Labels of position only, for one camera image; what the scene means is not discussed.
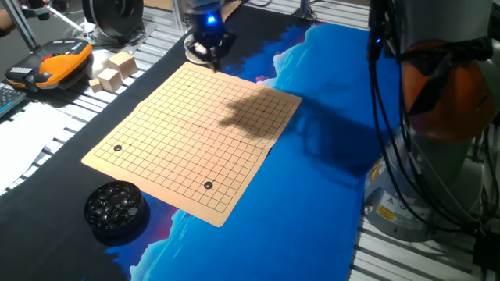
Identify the medium wooden block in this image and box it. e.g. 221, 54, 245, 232
97, 67, 123, 94

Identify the orange and black teach pendant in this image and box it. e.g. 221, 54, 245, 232
5, 38, 94, 93

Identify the large wooden block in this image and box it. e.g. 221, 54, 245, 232
106, 50, 139, 79

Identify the aluminium frame strut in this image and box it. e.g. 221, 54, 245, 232
0, 0, 40, 52

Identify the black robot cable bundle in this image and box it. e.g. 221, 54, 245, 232
366, 0, 500, 235

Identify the white block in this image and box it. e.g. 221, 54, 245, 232
84, 48, 113, 81

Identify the blue and black landscape mat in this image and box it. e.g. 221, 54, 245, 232
0, 4, 403, 281

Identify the aluminium frame post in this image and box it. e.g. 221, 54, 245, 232
170, 0, 188, 33
291, 0, 318, 21

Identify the black round spool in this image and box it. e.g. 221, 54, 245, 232
80, 0, 146, 41

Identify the tan go board with grid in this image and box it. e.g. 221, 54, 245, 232
80, 61, 304, 229

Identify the person bare forearm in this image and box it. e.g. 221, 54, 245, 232
0, 8, 17, 38

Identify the thin aluminium strut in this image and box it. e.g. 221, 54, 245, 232
46, 5, 85, 34

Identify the flat cardboard sheet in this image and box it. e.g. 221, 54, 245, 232
144, 0, 246, 23

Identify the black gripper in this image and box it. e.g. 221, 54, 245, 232
186, 8, 238, 74

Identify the white paper sheet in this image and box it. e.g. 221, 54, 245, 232
0, 100, 77, 195

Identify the black round stone bowl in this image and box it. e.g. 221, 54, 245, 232
84, 180, 149, 240

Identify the white round stone bowl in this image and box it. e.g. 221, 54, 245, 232
183, 31, 220, 66

